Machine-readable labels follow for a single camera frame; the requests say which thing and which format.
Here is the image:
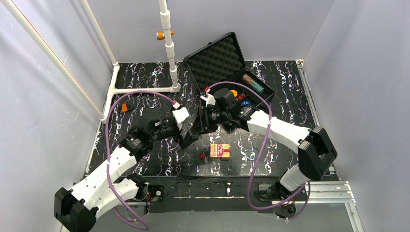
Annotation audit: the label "white PVC pipe frame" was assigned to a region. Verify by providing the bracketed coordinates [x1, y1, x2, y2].
[1, 0, 180, 124]

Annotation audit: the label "orange hex key set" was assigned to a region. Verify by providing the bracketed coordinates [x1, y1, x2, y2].
[117, 103, 133, 113]

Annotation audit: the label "red dice in case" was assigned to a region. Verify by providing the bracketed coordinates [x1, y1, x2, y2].
[236, 93, 246, 101]

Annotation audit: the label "red playing card box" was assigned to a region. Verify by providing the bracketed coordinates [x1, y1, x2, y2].
[209, 144, 231, 159]

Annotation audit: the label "orange clamp on pipe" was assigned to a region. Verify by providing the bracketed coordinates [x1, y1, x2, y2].
[156, 30, 174, 41]

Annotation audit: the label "brown teal chip stack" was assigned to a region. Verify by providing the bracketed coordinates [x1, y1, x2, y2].
[241, 74, 264, 94]

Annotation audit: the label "clear plastic disc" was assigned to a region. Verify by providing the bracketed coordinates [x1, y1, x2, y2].
[245, 146, 259, 161]

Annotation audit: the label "orange dealer button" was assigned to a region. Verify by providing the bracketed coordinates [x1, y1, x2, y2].
[231, 89, 238, 97]

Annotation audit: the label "black foam-lined poker case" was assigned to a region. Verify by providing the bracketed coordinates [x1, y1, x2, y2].
[184, 32, 274, 114]

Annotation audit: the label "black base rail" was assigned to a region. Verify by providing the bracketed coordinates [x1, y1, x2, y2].
[115, 175, 298, 214]

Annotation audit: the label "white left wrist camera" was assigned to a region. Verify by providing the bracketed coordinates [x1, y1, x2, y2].
[172, 101, 190, 130]

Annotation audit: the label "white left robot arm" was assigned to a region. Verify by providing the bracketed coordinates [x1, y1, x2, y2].
[54, 115, 189, 232]

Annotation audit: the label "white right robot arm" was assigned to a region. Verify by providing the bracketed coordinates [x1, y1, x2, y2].
[198, 88, 337, 192]

